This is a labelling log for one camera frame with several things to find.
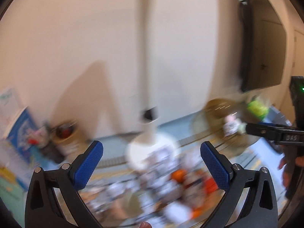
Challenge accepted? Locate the person's right hand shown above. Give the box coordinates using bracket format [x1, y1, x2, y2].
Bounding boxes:
[278, 157, 304, 189]

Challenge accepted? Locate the green tissue pack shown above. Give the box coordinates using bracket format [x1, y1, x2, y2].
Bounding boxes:
[247, 100, 269, 120]

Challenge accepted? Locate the woven wicker basket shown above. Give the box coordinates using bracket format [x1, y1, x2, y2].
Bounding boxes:
[192, 98, 259, 147]

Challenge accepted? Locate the tan cylindrical pen holder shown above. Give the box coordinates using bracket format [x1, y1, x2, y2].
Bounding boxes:
[51, 120, 82, 156]

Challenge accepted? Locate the blue printed booklet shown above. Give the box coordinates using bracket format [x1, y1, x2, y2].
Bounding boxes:
[4, 107, 38, 164]

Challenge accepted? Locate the small orange fruit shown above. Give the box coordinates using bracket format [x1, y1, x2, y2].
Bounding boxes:
[171, 169, 187, 183]

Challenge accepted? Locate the blue patterned table mat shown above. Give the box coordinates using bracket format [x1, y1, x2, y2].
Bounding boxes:
[6, 99, 294, 227]

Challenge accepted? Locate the white desk lamp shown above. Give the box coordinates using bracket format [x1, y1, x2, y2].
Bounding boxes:
[125, 0, 180, 172]

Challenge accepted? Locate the black wall television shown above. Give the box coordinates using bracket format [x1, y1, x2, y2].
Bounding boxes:
[239, 0, 287, 93]

